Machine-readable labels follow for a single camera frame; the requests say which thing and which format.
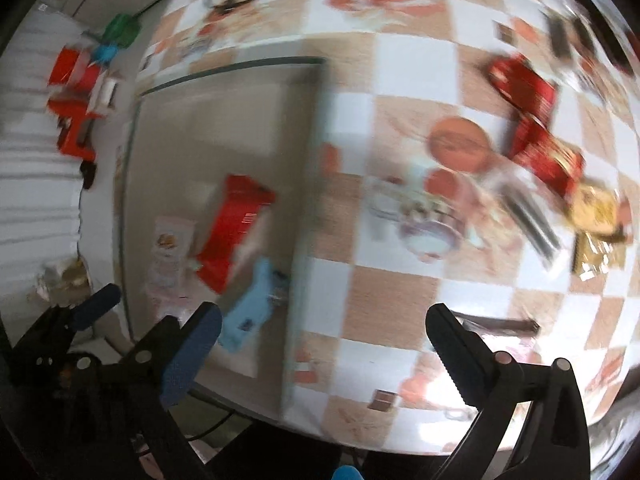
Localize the crumpled gold wrapper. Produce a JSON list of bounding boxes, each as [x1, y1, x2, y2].
[[35, 256, 93, 303]]

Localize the dark striped packet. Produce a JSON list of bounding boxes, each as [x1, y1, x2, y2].
[[499, 185, 562, 262]]

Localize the plain red snack packet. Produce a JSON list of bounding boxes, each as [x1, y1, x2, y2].
[[192, 175, 277, 294]]

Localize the checkered printed tablecloth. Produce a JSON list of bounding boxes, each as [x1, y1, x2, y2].
[[135, 0, 640, 457]]

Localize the long brown packet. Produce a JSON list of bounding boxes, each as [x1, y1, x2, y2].
[[450, 311, 542, 337]]

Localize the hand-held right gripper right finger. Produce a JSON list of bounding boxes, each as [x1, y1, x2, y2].
[[425, 303, 592, 480]]

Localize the beige storage box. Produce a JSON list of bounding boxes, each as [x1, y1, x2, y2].
[[117, 56, 329, 423]]

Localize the green plastic object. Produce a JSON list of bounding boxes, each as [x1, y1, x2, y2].
[[101, 14, 140, 48]]

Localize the pale pink printed packet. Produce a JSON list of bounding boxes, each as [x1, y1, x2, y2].
[[145, 216, 197, 322]]

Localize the white striped cloth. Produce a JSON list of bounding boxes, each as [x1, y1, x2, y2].
[[0, 7, 138, 321]]

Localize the yellow snack packet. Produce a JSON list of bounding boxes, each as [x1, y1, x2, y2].
[[562, 182, 632, 237]]

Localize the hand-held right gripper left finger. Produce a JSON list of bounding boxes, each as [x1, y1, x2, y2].
[[57, 302, 223, 480]]

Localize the white cushion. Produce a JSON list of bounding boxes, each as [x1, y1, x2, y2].
[[590, 400, 640, 480]]

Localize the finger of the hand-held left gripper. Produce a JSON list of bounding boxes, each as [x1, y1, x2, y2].
[[10, 284, 122, 387]]

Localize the gold snack packet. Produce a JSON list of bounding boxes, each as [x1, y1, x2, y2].
[[571, 232, 627, 282]]

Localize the dark red snack packet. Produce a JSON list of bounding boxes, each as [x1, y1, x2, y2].
[[507, 115, 587, 202], [487, 55, 559, 122]]

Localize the light blue snack packet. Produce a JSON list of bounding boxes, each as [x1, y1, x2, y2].
[[217, 256, 292, 354]]

